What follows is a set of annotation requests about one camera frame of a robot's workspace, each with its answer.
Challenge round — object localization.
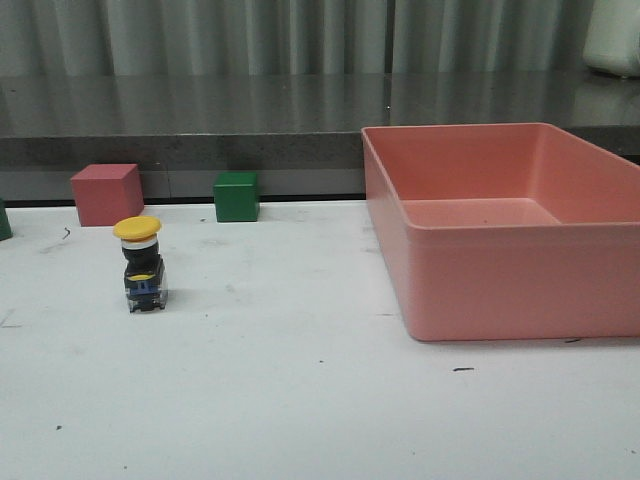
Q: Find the yellow push button switch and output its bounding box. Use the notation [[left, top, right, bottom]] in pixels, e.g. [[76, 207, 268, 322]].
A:
[[113, 216, 168, 313]]

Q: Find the green cube block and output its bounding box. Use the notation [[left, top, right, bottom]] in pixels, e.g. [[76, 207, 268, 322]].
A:
[[213, 172, 260, 223]]

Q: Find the grey counter shelf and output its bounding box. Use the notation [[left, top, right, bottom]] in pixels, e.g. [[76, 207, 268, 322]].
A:
[[1, 71, 639, 205]]

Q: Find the pink plastic bin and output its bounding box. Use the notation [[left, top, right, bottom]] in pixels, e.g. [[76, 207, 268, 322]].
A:
[[362, 123, 639, 341]]

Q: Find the pink cube block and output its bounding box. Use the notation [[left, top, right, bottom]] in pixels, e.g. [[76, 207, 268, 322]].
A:
[[70, 164, 144, 227]]

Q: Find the dark green block at edge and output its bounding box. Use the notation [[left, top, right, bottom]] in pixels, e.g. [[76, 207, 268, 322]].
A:
[[0, 199, 13, 241]]

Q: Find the white appliance in background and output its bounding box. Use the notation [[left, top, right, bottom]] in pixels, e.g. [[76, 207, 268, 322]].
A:
[[582, 0, 639, 78]]

